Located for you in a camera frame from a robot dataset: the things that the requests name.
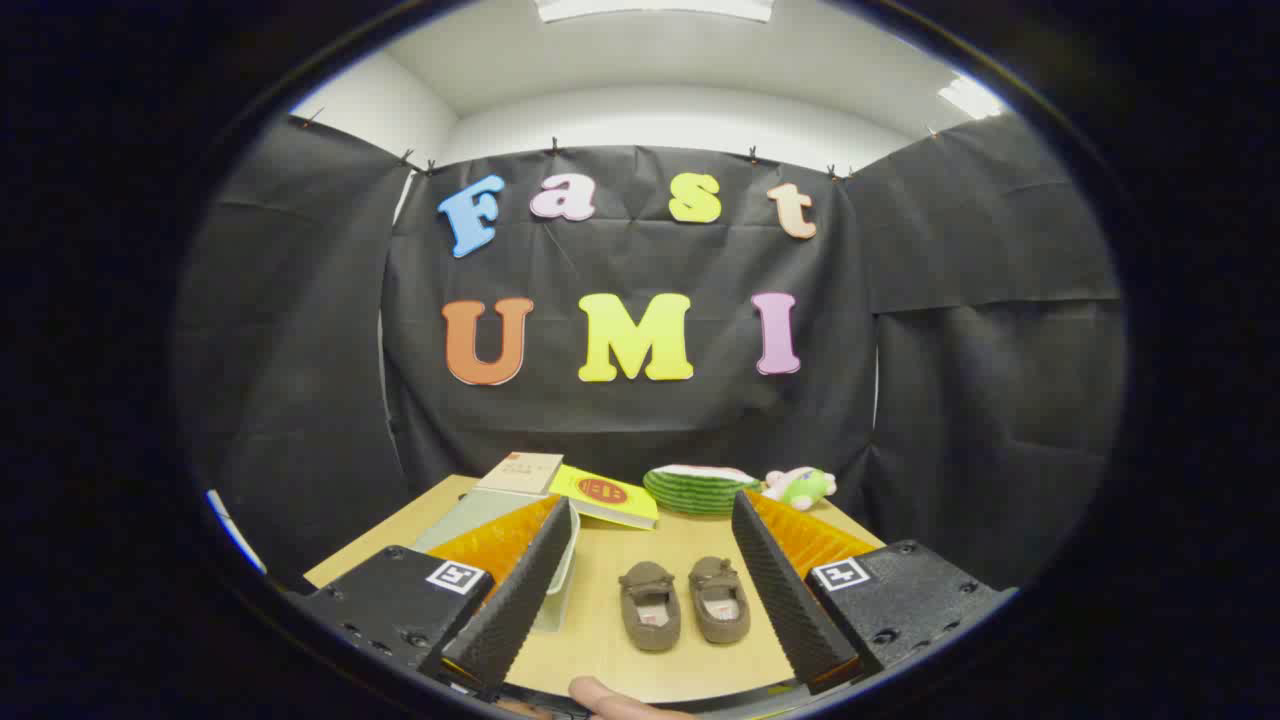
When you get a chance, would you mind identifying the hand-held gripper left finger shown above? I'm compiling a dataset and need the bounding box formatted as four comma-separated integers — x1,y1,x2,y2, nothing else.
290,495,578,701

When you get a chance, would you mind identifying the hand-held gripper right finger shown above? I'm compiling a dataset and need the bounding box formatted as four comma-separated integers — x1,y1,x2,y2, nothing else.
730,490,1016,696

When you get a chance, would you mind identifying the brown felt shoe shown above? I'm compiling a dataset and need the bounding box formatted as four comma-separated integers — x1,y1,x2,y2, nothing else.
618,560,683,653
687,556,752,645

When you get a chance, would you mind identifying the white fabric storage box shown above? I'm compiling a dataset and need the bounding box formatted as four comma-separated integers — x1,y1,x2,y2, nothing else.
413,488,583,634

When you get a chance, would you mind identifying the pink and green plush toy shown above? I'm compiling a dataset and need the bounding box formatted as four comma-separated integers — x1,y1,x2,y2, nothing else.
762,466,838,512

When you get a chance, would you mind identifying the beige book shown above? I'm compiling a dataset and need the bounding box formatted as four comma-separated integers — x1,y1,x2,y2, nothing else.
475,452,565,497

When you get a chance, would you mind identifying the watermelon slice plush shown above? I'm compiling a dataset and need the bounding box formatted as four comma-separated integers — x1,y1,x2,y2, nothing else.
642,464,763,517

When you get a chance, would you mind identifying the yellow book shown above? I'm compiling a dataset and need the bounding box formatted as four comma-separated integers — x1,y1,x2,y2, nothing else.
548,465,661,531

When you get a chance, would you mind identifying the small ceiling light panel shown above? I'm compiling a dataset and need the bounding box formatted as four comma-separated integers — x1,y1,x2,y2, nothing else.
938,75,1006,121

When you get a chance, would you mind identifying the long ceiling light panel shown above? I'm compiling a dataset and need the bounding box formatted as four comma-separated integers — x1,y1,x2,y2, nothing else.
535,0,776,24

